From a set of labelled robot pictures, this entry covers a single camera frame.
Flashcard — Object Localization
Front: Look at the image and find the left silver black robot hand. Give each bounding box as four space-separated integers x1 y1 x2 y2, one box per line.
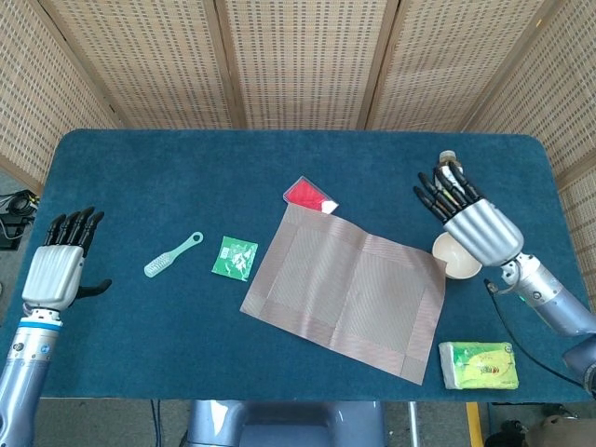
21 206 113 312

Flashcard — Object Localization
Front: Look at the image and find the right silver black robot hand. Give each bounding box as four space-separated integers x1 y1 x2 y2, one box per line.
413 160 525 268

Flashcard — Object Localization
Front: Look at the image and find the beige bowl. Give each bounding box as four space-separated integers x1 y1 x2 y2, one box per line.
431 232 482 281

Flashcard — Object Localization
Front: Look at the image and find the brown woven placemat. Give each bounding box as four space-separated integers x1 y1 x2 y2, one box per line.
239 204 447 386

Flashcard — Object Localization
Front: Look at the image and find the yellow juice bottle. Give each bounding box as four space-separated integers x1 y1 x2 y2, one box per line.
435 149 468 206

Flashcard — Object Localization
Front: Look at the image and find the mint green brush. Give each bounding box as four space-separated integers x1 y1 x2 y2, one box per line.
142 231 205 279

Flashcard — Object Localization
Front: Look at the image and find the green yellow tissue pack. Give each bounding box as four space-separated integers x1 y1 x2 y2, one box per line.
438 340 520 391

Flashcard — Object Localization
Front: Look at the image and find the blue carpet table cover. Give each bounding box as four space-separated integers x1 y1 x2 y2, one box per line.
0 129 593 404

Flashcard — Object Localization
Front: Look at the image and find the green sachet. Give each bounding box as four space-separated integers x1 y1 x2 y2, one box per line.
210 234 260 282

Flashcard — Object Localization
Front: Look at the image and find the red card in clear case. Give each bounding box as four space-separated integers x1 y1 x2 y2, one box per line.
282 175 340 216

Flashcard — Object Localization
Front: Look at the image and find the wicker folding screen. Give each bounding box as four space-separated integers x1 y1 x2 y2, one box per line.
0 0 596 308

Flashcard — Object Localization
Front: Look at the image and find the grey blue robot torso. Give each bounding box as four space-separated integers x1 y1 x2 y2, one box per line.
181 399 387 447

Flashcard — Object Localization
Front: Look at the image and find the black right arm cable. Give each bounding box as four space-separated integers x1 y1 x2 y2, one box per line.
483 278 590 387

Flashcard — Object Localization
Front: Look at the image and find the cables and gear on floor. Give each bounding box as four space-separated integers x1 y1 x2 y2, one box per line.
0 188 41 251

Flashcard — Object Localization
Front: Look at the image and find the dark cable under table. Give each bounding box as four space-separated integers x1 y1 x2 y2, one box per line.
149 400 163 447

